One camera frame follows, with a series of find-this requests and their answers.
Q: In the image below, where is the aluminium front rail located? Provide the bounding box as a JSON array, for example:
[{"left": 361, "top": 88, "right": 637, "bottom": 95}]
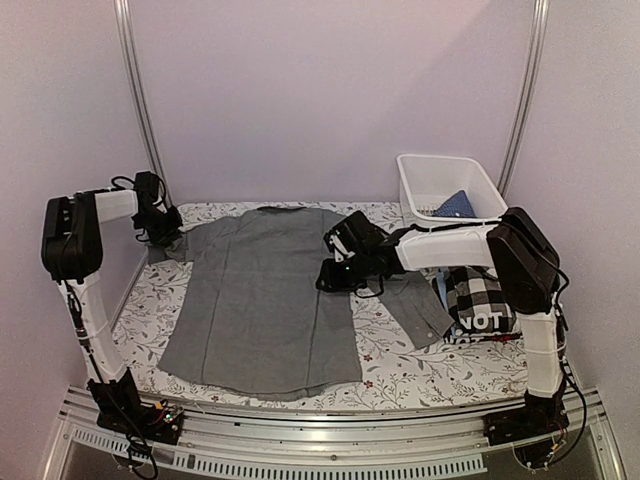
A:
[{"left": 43, "top": 388, "right": 629, "bottom": 479}]

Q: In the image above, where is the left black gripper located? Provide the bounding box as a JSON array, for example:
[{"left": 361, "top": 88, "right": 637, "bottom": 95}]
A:
[{"left": 136, "top": 205, "right": 184, "bottom": 246}]

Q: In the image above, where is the floral patterned table cloth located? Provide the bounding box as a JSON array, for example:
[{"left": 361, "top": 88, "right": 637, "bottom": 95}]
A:
[{"left": 112, "top": 201, "right": 569, "bottom": 412}]

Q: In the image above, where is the blue dotted cloth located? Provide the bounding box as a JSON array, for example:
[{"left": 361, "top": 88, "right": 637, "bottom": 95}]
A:
[{"left": 433, "top": 190, "right": 476, "bottom": 218}]

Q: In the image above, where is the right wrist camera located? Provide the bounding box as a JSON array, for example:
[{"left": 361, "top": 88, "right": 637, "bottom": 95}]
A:
[{"left": 329, "top": 234, "right": 355, "bottom": 263}]

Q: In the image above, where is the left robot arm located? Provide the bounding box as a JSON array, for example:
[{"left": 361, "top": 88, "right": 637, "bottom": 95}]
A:
[{"left": 41, "top": 171, "right": 182, "bottom": 434}]

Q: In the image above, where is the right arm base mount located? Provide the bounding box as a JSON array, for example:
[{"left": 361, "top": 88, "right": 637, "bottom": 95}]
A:
[{"left": 483, "top": 392, "right": 569, "bottom": 446}]

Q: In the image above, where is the grey long sleeve shirt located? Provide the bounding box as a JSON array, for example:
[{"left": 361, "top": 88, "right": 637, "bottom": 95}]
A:
[{"left": 148, "top": 205, "right": 456, "bottom": 402}]

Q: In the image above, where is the left metal corner post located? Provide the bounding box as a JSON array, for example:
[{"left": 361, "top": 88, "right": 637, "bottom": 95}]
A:
[{"left": 113, "top": 0, "right": 173, "bottom": 206}]

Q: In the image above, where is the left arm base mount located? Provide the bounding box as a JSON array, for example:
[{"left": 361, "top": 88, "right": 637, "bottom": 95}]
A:
[{"left": 97, "top": 398, "right": 184, "bottom": 445}]

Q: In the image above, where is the right metal corner post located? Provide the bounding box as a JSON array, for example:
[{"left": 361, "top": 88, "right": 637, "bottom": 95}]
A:
[{"left": 497, "top": 0, "right": 550, "bottom": 197}]

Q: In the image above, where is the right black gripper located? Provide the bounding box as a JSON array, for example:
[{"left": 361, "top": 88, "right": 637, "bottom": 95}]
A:
[{"left": 314, "top": 251, "right": 371, "bottom": 295}]

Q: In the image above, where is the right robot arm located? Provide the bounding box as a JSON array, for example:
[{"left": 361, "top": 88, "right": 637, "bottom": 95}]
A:
[{"left": 316, "top": 207, "right": 569, "bottom": 436}]

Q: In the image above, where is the metal corner post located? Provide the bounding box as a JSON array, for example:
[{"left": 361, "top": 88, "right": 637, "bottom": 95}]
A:
[
  {"left": 497, "top": 0, "right": 550, "bottom": 197},
  {"left": 113, "top": 0, "right": 173, "bottom": 206}
]

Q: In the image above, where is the white plastic bin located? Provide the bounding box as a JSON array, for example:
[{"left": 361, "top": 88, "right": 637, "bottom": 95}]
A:
[{"left": 396, "top": 154, "right": 507, "bottom": 226}]

